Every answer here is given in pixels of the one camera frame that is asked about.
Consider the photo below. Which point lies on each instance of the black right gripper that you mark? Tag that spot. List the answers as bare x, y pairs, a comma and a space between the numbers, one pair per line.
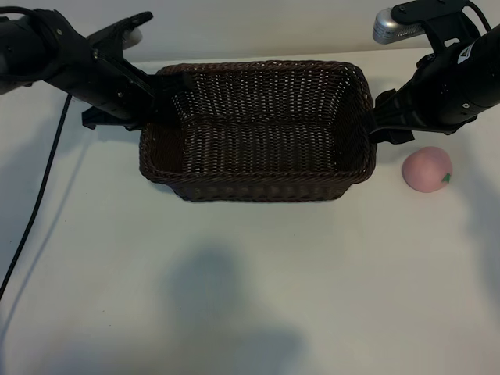
441, 95

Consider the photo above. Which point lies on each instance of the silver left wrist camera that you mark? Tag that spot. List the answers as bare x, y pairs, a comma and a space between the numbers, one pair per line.
136, 37

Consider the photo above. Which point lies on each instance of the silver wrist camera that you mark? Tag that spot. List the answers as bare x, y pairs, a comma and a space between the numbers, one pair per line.
136, 37
384, 29

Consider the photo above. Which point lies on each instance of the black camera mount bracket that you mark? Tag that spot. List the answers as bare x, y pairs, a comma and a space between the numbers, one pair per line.
117, 27
426, 9

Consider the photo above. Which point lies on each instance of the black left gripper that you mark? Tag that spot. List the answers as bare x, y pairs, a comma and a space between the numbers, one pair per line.
97, 78

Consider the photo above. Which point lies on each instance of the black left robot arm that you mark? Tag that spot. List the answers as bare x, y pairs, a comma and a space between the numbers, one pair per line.
19, 51

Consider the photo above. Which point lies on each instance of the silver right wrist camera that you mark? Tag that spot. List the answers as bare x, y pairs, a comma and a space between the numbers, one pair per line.
384, 29

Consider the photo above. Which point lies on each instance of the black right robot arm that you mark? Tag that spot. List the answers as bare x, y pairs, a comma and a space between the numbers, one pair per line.
490, 68

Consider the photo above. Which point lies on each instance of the pink peach with green leaf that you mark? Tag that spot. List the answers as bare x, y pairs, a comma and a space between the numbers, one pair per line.
423, 170

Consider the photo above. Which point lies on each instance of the black right camera mount bracket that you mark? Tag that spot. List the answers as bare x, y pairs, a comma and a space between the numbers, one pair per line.
426, 9

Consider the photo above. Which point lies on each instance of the black left camera mount bracket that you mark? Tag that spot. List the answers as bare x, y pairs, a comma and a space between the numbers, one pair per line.
117, 27

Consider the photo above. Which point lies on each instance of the dark brown wicker basket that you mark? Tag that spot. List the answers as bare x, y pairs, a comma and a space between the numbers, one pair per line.
258, 133

